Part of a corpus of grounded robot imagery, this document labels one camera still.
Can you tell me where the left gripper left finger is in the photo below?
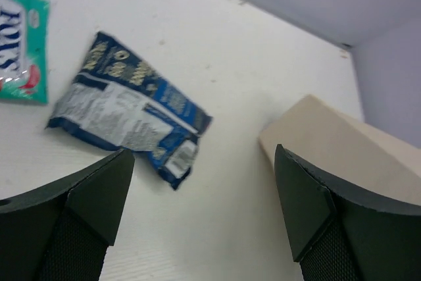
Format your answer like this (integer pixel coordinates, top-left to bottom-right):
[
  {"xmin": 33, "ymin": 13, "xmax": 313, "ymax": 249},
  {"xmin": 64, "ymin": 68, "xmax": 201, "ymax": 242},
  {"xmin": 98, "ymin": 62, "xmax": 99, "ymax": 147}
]
[{"xmin": 1, "ymin": 149, "xmax": 134, "ymax": 280}]

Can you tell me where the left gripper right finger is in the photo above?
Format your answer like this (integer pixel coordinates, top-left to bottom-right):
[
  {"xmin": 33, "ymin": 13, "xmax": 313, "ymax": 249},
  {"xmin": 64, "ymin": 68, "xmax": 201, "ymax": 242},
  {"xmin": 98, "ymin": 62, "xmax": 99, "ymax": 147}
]
[{"xmin": 274, "ymin": 145, "xmax": 420, "ymax": 280}]

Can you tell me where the blue snack packet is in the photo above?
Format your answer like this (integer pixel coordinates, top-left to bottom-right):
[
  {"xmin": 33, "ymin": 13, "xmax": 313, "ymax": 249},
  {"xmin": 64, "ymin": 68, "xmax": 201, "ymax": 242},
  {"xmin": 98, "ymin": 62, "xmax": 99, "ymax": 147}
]
[{"xmin": 47, "ymin": 32, "xmax": 212, "ymax": 190}]

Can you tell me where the teal Fox's candy bag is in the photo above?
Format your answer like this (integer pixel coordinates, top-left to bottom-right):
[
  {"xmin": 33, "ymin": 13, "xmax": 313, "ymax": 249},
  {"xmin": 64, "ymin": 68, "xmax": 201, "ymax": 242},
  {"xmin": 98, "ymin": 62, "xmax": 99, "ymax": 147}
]
[{"xmin": 1, "ymin": 0, "xmax": 49, "ymax": 104}]

